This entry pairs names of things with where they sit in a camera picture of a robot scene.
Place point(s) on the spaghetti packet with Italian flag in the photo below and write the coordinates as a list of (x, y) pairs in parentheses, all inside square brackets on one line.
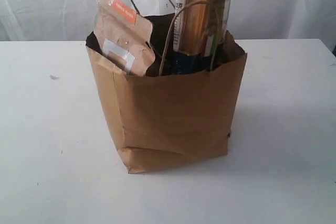
[(199, 34)]

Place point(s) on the brown paper shopping bag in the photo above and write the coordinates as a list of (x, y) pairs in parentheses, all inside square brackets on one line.
[(164, 120)]

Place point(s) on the brown pouch with orange label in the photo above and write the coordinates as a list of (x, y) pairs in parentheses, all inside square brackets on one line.
[(124, 37)]

